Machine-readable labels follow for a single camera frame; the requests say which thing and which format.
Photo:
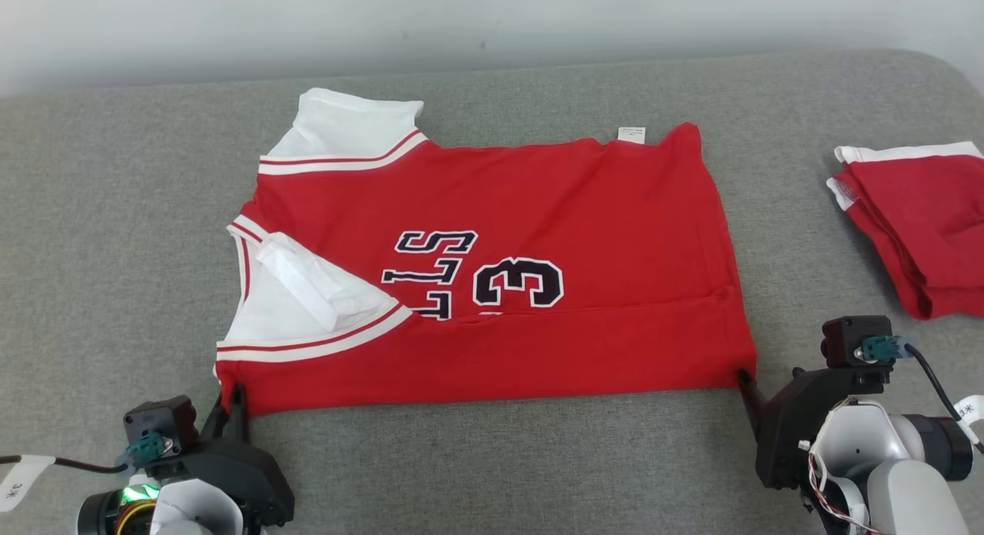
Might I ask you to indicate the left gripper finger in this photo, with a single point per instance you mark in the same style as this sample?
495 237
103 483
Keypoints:
217 427
239 416

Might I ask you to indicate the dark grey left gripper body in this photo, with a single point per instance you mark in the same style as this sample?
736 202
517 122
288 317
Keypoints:
238 481

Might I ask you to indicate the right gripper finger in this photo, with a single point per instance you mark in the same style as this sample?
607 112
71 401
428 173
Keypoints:
752 397

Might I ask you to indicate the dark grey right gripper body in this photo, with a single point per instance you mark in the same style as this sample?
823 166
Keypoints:
792 427

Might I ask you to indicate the red shorts white side stripe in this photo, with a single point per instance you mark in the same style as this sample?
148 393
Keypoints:
922 227

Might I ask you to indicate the red basketball jersey white sleeves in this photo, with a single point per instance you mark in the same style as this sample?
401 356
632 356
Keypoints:
576 212

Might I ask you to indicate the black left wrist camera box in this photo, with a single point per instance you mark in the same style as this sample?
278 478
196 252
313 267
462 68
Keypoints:
161 420

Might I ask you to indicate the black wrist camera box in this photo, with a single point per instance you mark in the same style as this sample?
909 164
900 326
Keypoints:
846 339
161 420

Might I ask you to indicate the teal left camera connector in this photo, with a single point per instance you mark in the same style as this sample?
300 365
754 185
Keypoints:
144 449

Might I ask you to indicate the teal camera connector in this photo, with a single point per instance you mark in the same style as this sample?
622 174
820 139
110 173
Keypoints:
880 349
144 449

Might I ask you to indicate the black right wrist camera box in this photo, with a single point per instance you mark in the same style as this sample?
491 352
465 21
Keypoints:
846 339

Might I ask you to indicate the teal right camera connector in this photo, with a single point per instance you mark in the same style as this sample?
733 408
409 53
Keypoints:
880 349

